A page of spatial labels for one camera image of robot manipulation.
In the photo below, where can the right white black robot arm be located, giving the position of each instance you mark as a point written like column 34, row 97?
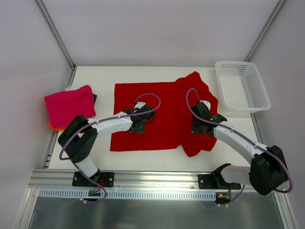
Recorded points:
column 267, row 169

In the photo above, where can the white plastic basket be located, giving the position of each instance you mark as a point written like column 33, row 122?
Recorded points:
column 241, row 88

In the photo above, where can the aluminium frame post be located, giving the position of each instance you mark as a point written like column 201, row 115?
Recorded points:
column 55, row 33
column 265, row 29

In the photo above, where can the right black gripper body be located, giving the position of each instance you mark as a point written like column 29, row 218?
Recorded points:
column 198, row 129

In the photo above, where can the folded orange t shirt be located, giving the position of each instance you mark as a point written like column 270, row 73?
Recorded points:
column 57, row 126

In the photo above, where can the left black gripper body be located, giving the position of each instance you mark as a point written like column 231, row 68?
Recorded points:
column 137, row 129

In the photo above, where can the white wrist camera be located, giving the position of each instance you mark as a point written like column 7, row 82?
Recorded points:
column 139, row 105
column 207, row 103

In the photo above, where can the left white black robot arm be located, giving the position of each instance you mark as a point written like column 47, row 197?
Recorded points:
column 80, row 135

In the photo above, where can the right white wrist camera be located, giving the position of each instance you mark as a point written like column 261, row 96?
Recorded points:
column 207, row 103

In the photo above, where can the red t shirt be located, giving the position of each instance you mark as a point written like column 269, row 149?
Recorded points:
column 173, row 122

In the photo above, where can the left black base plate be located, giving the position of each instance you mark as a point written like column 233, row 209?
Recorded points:
column 105, row 179

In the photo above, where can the folded navy blue t shirt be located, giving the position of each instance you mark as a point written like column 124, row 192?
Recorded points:
column 94, row 98

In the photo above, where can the white slotted cable duct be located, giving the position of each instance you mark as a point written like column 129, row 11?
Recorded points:
column 127, row 194

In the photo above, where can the aluminium mounting rail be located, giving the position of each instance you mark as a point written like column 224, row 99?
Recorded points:
column 123, row 180

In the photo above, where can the left aluminium frame post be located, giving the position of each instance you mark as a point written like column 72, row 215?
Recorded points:
column 55, row 33

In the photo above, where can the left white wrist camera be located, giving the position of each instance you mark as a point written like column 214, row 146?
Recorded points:
column 139, row 105

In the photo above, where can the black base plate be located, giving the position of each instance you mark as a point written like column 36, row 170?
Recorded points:
column 205, row 181
column 105, row 179

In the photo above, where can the right aluminium frame post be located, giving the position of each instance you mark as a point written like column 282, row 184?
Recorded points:
column 265, row 29

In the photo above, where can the folded white t shirt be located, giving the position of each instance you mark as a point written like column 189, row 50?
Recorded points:
column 69, row 88

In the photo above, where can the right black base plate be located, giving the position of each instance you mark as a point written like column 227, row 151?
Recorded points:
column 205, row 181

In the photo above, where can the folded pink t shirt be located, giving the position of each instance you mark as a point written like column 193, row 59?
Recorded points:
column 64, row 106

